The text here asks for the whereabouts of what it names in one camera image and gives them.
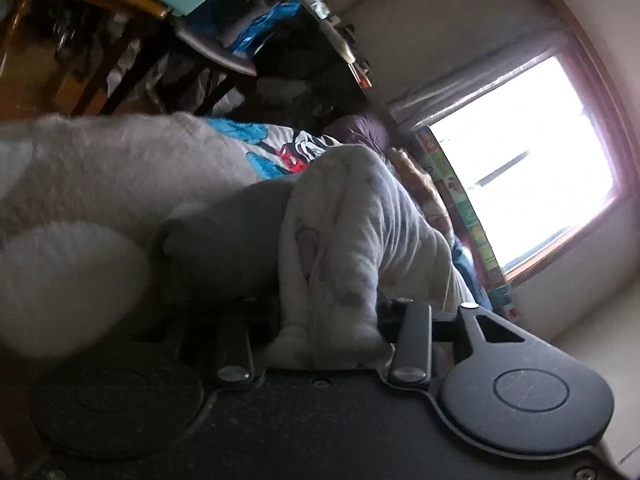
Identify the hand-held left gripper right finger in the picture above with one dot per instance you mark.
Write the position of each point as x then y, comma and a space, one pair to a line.
412, 340

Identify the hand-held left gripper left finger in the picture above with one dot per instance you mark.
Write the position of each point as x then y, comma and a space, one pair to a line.
235, 340

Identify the white floral fleece garment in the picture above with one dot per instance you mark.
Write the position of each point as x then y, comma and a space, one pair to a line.
360, 240

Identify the blue folded quilt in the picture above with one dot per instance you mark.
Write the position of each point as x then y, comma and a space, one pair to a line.
465, 265

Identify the orange patterned pillow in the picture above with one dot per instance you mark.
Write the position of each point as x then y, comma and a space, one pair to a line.
420, 180

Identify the window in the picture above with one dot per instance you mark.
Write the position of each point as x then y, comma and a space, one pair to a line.
525, 160

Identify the purple quilt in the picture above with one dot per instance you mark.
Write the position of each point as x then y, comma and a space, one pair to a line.
360, 130

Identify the grey cartoon printed blanket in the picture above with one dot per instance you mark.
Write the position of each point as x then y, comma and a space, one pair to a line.
100, 170

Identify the beige curtain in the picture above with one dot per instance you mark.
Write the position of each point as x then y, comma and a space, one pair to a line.
450, 95

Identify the dark metal chair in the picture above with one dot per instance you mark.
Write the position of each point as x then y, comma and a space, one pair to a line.
215, 45

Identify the cluttered side shelf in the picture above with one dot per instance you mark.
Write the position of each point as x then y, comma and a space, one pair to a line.
345, 45

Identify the blue plastic bag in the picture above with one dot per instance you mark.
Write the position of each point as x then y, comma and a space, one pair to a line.
265, 25

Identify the colourful patterned wall strip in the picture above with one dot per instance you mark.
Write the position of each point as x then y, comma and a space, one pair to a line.
465, 200

